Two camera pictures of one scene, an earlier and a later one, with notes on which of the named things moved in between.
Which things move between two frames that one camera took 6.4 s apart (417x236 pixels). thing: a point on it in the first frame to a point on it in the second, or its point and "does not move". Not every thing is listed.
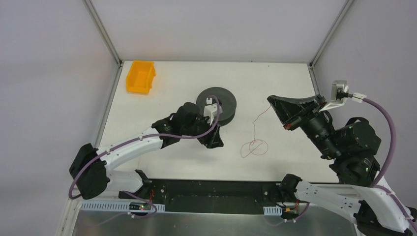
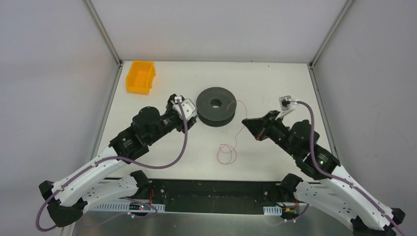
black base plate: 236,196 does not move
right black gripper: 302,114 to 265,127
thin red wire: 254,139 to 235,137
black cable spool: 226,101 does not move
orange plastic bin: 139,79 does not move
